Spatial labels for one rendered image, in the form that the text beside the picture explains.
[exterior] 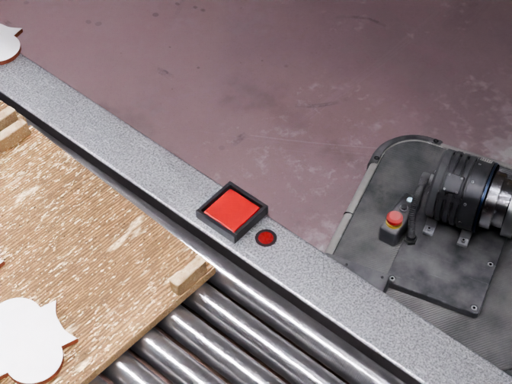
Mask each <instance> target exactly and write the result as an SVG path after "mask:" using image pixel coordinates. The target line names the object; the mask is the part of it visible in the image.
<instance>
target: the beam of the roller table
mask: <svg viewBox="0 0 512 384"><path fill-rule="evenodd" d="M0 100H1V101H3V102H4V103H5V104H7V105H8V106H10V107H12V108H14V109H15V110H16V111H17V112H18V113H19V114H21V115H22V116H24V117H25V118H27V119H28V120H29V121H31V122H32V123H34V124H35V125H37V126H38V127H39V128H41V129H42V130H44V131H45V132H47V133H49V134H50V135H51V136H52V137H54V138H55V139H57V140H58V141H60V142H61V143H62V144H64V145H65V146H67V147H68V148H70V149H71V150H72V151H73V152H75V153H77V154H78V155H80V156H81V157H82V158H84V159H85V160H87V161H88V162H90V163H91V164H93V165H94V166H95V167H97V168H98V169H100V170H101V171H103V172H104V173H105V174H107V175H108V176H110V177H111V178H113V179H114V180H115V181H117V182H118V183H120V184H121V185H123V186H124V187H125V188H127V189H128V190H130V191H131V192H133V193H134V194H135V195H136V196H138V197H140V198H141V199H143V200H144V201H145V202H147V203H148V204H150V205H151V206H153V207H154V208H156V209H157V210H158V211H160V212H161V213H163V214H164V215H166V216H167V217H168V218H169V219H171V220H173V221H174V222H176V223H177V224H178V225H180V226H181V227H183V228H184V229H186V230H187V231H188V232H190V233H191V234H192V235H194V236H196V237H197V238H198V239H199V240H201V241H202V242H204V243H206V244H207V245H209V246H210V247H211V248H213V249H214V250H215V251H217V252H219V253H220V254H221V255H223V256H224V257H225V258H227V259H229V260H230V261H231V262H232V263H234V264H236V265H237V266H239V267H240V268H241V269H242V270H244V271H246V272H247V273H248V274H250V275H252V276H253V277H254V278H255V279H257V280H259V281H260V282H262V283H263V284H264V285H265V286H267V287H269V288H270V289H271V290H273V291H274V292H275V293H277V294H278V295H280V296H282V297H283V298H284V299H286V300H287V301H288V302H290V303H292V304H293V305H294V306H295V307H297V308H298V309H300V310H302V311H303V312H304V313H305V314H307V315H309V316H310V317H311V318H313V319H315V320H316V321H317V322H318V323H320V324H321V325H323V326H325V327H326V328H327V329H328V330H330V331H332V332H333V333H334V334H336V335H337V336H338V337H340V338H341V339H343V340H344V341H346V342H347V343H348V344H350V345H351V346H353V347H355V348H356V349H358V351H360V352H361V353H363V354H365V355H366V356H367V357H369V358H370V359H371V360H373V361H374V362H376V363H378V364H379V365H380V366H381V367H383V368H384V369H386V370H388V371H389V372H390V373H391V374H393V375H394V376H396V377H397V378H399V379H400V380H401V381H403V382H404V383H406V384H512V376H510V375H509V374H507V373H506V372H504V371H503V370H501V369H500V368H498V367H496V366H495V365H494V364H492V363H490V362H489V361H487V360H486V359H485V358H483V357H481V356H480V355H478V354H477V353H476V352H474V351H473V350H470V349H469V348H467V347H466V346H465V345H463V344H461V343H460V342H458V341H457V340H456V339H454V338H452V337H451V336H449V335H448V334H447V333H445V332H444V331H441V330H440V329H439V328H437V327H436V326H434V325H432V324H431V323H430V322H428V321H427V320H425V319H424V318H422V317H420V316H419V315H418V314H416V313H414V312H412V311H411V310H410V309H408V308H407V307H405V306H404V305H402V304H401V303H400V302H398V301H396V300H395V299H393V298H392V297H391V296H388V295H387V294H385V293H384V292H383V291H381V290H379V289H378V288H376V287H375V286H374V285H372V284H371V283H369V282H367V281H366V280H364V279H363V278H362V277H359V276H358V275H356V274H355V273H354V272H352V271H351V270H349V269H347V268H346V267H345V266H343V265H342V264H340V263H338V262H337V261H336V260H334V259H332V258H330V257H329V256H327V255H326V254H325V253H323V252H322V251H320V250H318V249H317V248H316V247H314V246H313V245H311V244H309V243H308V242H307V241H305V240H303V239H302V238H300V237H299V236H298V235H296V234H294V233H293V232H291V231H290V230H289V229H287V228H285V227H284V226H282V225H281V224H279V223H278V222H276V221H274V220H273V219H271V218H270V217H269V216H267V215H266V216H265V217H264V218H262V219H261V220H260V221H259V222H258V223H257V224H256V225H255V226H254V227H252V228H251V229H250V230H249V231H248V232H247V233H246V234H245V235H244V236H243V237H241V238H240V239H239V240H238V241H237V242H236V243H235V244H234V243H232V242H231V241H229V240H228V239H227V238H225V237H224V236H222V235H220V234H219V233H218V232H216V231H215V230H213V229H212V228H210V227H209V226H208V225H206V224H205V223H203V222H201V221H200V220H199V219H198V218H197V217H196V210H197V209H199V208H200V207H201V206H202V205H203V204H204V203H205V202H207V201H208V199H209V198H211V197H212V196H213V195H214V194H215V193H216V192H218V191H219V190H220V189H221V188H222V186H221V185H220V184H218V183H216V182H215V181H214V180H212V179H211V178H209V177H207V176H206V175H205V174H203V173H202V172H200V171H198V170H197V169H196V168H194V167H192V166H191V165H189V164H188V163H186V162H185V161H183V160H182V159H180V158H178V157H177V156H176V155H174V154H173V153H171V152H169V151H168V150H167V149H165V148H163V147H162V146H160V145H159V144H158V143H156V142H154V141H153V140H151V139H150V138H149V137H147V136H145V135H144V134H142V133H141V132H139V131H138V130H136V129H134V128H133V127H131V126H130V125H129V124H127V123H125V122H124V121H122V120H121V119H120V118H118V117H116V116H115V115H113V114H112V113H110V112H109V111H107V110H105V109H104V108H103V107H101V106H100V105H98V104H96V103H95V102H93V101H92V100H91V99H89V98H87V97H86V96H84V95H83V94H81V93H80V92H78V91H76V90H75V89H74V88H72V87H71V86H69V85H67V84H66V83H65V82H63V81H62V80H60V79H59V78H57V77H56V76H54V75H52V74H51V73H49V72H48V71H47V70H45V69H43V68H42V67H40V66H39V65H37V64H36V63H35V62H33V61H31V60H30V59H28V58H27V57H25V56H23V55H22V54H19V56H18V57H17V58H16V59H15V60H13V61H12V62H10V63H7V64H4V65H0ZM262 229H269V230H272V231H274V232H275V233H276V235H277V241H276V242H275V244H273V245H271V246H269V247H263V246H260V245H259V244H258V243H257V242H256V241H255V235H256V234H257V232H259V231H260V230H262Z"/></svg>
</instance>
